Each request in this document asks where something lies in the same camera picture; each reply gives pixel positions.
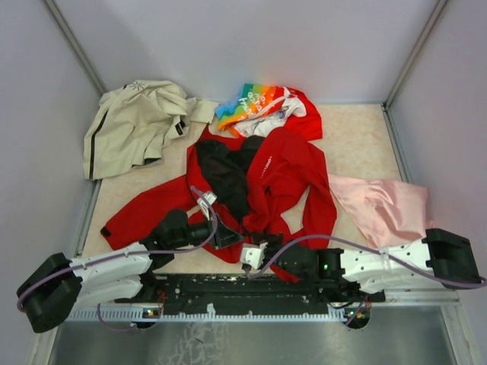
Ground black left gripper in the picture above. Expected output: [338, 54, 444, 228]
[171, 210, 245, 250]

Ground red jacket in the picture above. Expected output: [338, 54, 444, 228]
[100, 127, 339, 283]

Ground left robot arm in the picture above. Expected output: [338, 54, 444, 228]
[17, 209, 244, 333]

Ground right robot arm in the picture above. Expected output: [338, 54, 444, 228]
[259, 228, 486, 301]

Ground beige jacket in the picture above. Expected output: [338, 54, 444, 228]
[83, 80, 218, 180]

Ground pink satin cloth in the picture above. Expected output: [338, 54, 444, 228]
[329, 174, 434, 248]

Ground rainbow white red garment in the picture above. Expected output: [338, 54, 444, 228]
[215, 84, 323, 141]

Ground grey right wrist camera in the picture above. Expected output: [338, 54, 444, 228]
[240, 242, 268, 269]

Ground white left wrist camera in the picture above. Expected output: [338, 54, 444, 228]
[197, 191, 216, 220]

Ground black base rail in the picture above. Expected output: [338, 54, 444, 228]
[115, 274, 367, 316]

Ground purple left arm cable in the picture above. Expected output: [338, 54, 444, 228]
[15, 185, 220, 330]

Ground white slotted cable duct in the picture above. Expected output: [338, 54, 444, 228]
[60, 303, 353, 323]

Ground left aluminium frame post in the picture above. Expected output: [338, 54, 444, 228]
[41, 0, 107, 96]

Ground aluminium frame post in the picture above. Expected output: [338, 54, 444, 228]
[41, 0, 107, 96]
[382, 0, 450, 112]

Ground right aluminium frame post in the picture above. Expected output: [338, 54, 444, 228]
[382, 0, 450, 112]

